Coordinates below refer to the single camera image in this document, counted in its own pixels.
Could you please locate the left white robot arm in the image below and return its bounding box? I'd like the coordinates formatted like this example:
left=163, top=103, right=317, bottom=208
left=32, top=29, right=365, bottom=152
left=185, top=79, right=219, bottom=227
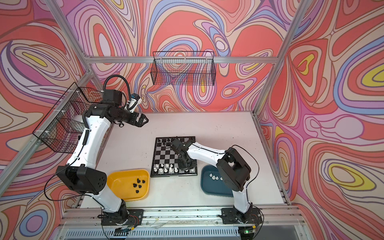
left=55, top=85, right=149, bottom=225

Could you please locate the yellow plastic tray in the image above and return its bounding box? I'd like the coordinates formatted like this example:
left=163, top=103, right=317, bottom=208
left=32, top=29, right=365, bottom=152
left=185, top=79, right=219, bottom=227
left=107, top=169, right=150, bottom=202

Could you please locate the black wire basket left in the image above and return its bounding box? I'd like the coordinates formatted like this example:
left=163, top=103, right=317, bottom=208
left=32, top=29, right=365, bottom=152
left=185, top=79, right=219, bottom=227
left=33, top=83, right=102, bottom=154

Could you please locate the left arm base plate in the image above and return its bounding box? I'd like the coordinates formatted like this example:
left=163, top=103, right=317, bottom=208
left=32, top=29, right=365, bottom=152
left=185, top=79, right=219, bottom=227
left=98, top=209, right=144, bottom=227

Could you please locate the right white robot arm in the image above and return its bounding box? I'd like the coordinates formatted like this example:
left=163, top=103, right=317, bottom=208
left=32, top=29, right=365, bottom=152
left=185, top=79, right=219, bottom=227
left=171, top=139, right=252, bottom=214

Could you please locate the black wire basket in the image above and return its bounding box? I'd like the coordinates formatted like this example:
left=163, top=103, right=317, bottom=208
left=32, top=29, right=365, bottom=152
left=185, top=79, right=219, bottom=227
left=151, top=51, right=216, bottom=86
left=33, top=83, right=102, bottom=154

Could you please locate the black white chess board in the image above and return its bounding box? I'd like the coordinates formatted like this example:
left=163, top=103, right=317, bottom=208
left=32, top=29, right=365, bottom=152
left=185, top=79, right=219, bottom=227
left=150, top=136, right=198, bottom=178

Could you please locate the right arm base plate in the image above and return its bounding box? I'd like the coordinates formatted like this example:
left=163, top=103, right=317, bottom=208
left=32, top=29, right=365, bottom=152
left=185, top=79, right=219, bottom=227
left=218, top=207, right=263, bottom=226

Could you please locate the teal plastic tray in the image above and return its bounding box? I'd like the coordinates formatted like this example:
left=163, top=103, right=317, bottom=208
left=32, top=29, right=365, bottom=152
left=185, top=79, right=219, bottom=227
left=201, top=165, right=233, bottom=197

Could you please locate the black wire basket back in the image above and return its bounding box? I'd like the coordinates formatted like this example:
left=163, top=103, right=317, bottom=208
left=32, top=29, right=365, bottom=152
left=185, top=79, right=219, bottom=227
left=151, top=51, right=216, bottom=86

